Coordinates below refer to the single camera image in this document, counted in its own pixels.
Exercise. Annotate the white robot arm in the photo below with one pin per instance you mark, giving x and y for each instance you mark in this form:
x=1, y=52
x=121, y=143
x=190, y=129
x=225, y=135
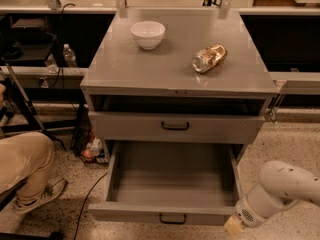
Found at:
x=280, y=186

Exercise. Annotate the clear water bottle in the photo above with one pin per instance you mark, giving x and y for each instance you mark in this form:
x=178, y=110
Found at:
x=69, y=56

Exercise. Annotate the grey top drawer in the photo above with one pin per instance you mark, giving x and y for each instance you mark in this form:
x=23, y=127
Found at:
x=176, y=127

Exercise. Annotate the grey sneaker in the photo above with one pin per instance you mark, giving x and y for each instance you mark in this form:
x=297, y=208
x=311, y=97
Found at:
x=50, y=193

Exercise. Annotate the crushed gold can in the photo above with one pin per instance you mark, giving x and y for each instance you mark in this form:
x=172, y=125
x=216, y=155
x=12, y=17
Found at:
x=208, y=58

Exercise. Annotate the foam gripper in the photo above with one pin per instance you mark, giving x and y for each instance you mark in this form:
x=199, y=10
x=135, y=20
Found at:
x=244, y=211

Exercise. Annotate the person's leg in khaki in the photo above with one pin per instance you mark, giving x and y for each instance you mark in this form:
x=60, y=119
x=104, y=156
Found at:
x=26, y=156

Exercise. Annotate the white ceramic bowl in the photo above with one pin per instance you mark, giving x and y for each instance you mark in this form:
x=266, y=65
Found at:
x=148, y=34

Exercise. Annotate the grey drawer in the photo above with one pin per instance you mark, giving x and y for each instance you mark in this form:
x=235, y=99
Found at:
x=170, y=183
x=176, y=127

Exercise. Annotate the grey metal drawer cabinet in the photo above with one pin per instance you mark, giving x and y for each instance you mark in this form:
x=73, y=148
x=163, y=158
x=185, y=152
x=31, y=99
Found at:
x=123, y=77

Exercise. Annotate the black tripod stand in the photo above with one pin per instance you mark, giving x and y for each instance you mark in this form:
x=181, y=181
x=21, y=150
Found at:
x=18, y=96

